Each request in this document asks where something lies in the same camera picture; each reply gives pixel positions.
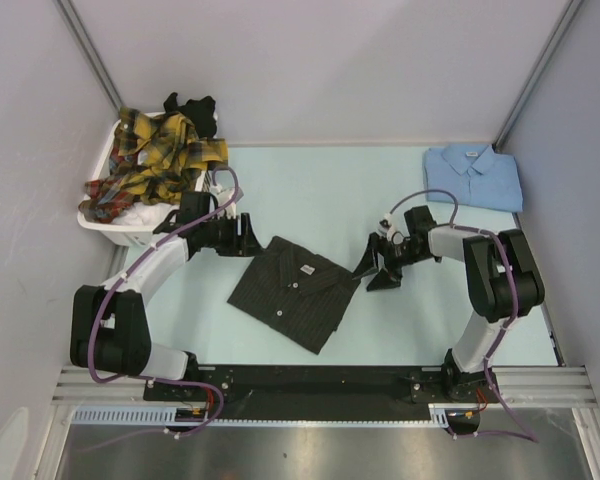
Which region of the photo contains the white plastic laundry basket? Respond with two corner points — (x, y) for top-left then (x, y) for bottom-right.
(75, 110), (220, 248)

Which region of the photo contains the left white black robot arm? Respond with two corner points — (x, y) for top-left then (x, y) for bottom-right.
(70, 192), (263, 400)

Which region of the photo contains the light blue slotted cable duct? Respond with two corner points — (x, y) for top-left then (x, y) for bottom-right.
(72, 406), (448, 429)

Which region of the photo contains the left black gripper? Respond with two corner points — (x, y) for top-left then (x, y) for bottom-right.
(199, 213), (264, 257)

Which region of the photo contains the white garment in basket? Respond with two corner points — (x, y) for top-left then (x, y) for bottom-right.
(112, 203), (178, 228)

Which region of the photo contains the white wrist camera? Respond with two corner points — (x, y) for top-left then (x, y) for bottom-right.
(378, 212), (404, 245)
(210, 184), (243, 219)

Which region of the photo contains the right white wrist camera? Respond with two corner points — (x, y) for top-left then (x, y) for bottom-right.
(378, 212), (404, 245)

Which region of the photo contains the dark pinstriped long sleeve shirt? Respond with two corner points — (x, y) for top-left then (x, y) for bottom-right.
(228, 236), (360, 354)

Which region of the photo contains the yellow plaid flannel shirt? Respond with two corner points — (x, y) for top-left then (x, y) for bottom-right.
(79, 107), (229, 224)

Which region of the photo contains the left aluminium corner post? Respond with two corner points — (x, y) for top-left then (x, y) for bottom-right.
(53, 0), (124, 113)

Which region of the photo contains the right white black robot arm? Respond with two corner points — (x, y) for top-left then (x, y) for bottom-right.
(353, 206), (545, 402)

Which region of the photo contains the right aluminium corner post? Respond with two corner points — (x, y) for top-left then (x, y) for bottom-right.
(492, 0), (587, 152)

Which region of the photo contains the aluminium frame rail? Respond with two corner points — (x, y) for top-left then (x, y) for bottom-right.
(52, 366), (598, 408)

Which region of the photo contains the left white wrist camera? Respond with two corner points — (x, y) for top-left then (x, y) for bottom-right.
(210, 184), (243, 219)

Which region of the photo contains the aluminium corner post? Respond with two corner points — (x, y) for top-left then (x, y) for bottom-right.
(53, 0), (124, 113)
(492, 0), (587, 152)

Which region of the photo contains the folded light blue shirt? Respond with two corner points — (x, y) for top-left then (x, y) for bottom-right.
(423, 144), (523, 213)

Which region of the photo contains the black garment in basket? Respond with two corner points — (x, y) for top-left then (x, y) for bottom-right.
(163, 92), (218, 138)

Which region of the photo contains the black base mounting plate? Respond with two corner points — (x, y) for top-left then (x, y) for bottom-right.
(143, 360), (496, 424)

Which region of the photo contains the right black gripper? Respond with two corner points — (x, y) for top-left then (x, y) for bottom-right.
(351, 231), (428, 291)

